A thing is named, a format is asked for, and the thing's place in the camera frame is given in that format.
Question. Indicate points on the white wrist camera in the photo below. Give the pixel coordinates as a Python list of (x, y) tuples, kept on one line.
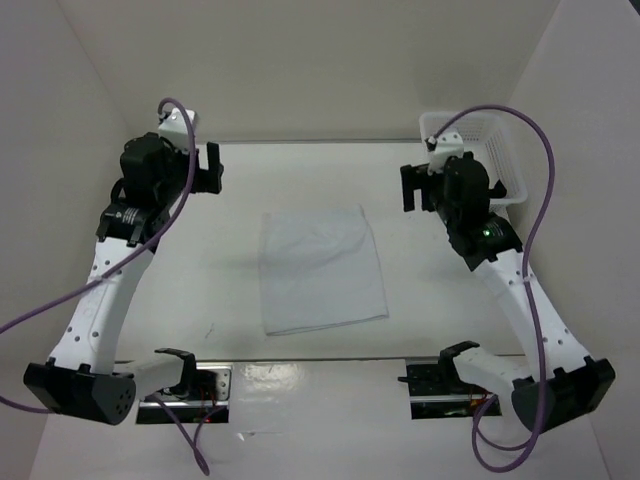
[(439, 149), (173, 129)]

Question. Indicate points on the black skirt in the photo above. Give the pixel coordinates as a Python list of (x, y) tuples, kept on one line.
[(498, 191)]

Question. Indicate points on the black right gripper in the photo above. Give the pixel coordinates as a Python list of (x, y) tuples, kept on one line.
[(416, 177)]

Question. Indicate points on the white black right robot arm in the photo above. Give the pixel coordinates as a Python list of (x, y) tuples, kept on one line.
[(558, 367)]

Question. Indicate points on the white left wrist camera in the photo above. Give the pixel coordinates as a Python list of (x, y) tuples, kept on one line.
[(173, 129)]

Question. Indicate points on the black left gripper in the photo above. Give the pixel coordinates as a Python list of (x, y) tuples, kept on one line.
[(208, 180)]

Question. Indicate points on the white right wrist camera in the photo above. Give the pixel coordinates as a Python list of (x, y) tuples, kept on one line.
[(439, 149)]

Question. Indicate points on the white skirt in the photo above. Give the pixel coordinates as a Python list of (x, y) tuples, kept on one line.
[(319, 269)]

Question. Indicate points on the white plastic laundry basket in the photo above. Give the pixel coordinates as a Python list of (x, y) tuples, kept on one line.
[(487, 136)]

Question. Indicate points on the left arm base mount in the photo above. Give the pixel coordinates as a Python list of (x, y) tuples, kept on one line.
[(209, 392)]

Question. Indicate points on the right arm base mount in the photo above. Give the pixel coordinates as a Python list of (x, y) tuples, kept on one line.
[(433, 395)]

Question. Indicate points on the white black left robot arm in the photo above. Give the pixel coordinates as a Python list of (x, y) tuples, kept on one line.
[(81, 377)]

